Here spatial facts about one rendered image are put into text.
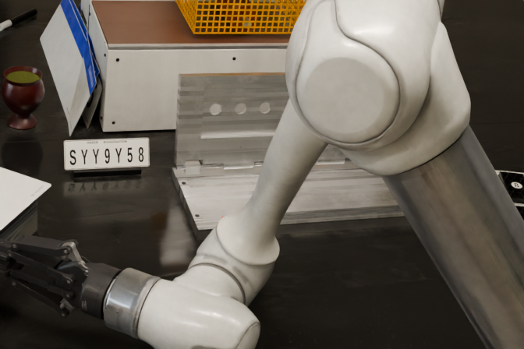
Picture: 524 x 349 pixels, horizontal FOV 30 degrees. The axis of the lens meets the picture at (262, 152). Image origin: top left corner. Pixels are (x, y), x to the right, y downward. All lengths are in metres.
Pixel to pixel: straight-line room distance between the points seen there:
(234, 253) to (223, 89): 0.49
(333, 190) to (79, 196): 0.48
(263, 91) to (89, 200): 0.38
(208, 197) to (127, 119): 0.29
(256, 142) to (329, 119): 1.01
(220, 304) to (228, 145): 0.56
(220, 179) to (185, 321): 0.56
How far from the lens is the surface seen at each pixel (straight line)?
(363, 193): 1.89
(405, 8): 0.89
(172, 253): 1.68
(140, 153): 1.87
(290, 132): 1.15
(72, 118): 2.00
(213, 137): 1.84
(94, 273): 1.40
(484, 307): 1.01
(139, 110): 1.98
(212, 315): 1.33
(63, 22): 2.28
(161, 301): 1.35
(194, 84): 1.79
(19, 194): 1.62
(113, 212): 1.77
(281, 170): 1.20
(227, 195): 1.81
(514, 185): 2.04
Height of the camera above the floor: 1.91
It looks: 30 degrees down
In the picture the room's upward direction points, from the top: 9 degrees clockwise
